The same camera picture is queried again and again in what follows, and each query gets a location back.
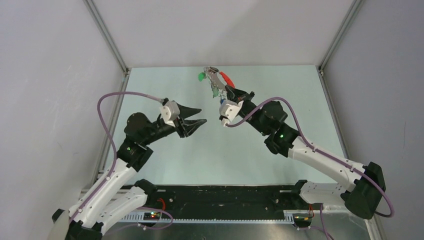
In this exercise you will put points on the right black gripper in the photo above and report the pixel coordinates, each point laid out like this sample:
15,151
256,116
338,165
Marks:
236,95

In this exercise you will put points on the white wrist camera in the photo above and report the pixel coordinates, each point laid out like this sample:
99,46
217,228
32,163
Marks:
169,112
228,111

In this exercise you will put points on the slotted cable duct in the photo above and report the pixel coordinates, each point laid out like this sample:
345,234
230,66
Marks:
139,217

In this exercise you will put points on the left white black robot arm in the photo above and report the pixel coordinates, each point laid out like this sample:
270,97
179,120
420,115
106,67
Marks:
96,212

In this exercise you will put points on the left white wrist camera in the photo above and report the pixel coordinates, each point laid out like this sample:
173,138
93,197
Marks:
169,112

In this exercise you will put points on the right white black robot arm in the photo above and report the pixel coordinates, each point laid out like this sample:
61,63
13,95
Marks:
360,188

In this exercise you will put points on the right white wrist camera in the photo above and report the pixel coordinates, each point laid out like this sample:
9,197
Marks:
228,111

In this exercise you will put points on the aluminium frame post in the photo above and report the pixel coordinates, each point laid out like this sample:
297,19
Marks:
105,33
346,23

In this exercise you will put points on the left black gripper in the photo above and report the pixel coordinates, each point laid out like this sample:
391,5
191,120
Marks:
187,127

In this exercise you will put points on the left aluminium frame post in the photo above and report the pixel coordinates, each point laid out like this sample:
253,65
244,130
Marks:
105,33

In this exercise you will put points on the right aluminium frame post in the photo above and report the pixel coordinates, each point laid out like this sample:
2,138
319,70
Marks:
346,23

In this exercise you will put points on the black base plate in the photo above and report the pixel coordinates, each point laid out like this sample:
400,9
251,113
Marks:
230,202

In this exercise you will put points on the red handled metal key holder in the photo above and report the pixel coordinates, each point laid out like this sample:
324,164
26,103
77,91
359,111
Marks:
218,78

